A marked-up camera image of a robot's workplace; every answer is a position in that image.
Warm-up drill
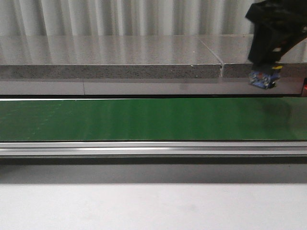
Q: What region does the red mushroom push button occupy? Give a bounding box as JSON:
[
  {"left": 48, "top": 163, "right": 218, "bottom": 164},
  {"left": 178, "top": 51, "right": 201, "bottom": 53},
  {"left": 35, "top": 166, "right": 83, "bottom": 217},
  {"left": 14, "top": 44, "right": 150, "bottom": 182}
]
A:
[{"left": 249, "top": 63, "right": 283, "bottom": 90}]

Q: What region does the white pleated curtain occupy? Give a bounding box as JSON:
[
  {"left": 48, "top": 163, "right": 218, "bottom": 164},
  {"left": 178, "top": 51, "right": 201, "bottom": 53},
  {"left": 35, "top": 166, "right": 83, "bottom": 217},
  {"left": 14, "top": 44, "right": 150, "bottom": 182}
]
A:
[{"left": 0, "top": 0, "right": 253, "bottom": 36}]

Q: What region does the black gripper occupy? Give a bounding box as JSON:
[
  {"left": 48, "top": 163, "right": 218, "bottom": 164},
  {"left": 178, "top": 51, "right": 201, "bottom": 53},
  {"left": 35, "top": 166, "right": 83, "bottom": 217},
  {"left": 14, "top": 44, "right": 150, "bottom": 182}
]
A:
[{"left": 245, "top": 0, "right": 307, "bottom": 66}]

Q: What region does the grey stone countertop slab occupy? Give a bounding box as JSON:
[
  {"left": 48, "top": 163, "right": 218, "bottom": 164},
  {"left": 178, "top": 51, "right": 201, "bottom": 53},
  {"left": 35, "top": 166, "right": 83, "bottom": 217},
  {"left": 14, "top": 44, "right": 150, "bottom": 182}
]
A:
[{"left": 0, "top": 35, "right": 221, "bottom": 79}]

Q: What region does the aluminium conveyor side rail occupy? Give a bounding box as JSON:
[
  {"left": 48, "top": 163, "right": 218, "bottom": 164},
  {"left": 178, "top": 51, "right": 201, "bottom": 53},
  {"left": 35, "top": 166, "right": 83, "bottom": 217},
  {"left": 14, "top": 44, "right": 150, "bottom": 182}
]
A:
[{"left": 0, "top": 141, "right": 307, "bottom": 157}]

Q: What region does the green conveyor belt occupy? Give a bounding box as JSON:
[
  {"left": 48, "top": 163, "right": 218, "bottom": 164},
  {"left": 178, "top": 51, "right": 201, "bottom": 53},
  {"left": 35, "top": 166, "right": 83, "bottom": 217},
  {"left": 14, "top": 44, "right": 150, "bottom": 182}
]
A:
[{"left": 0, "top": 97, "right": 307, "bottom": 142}]

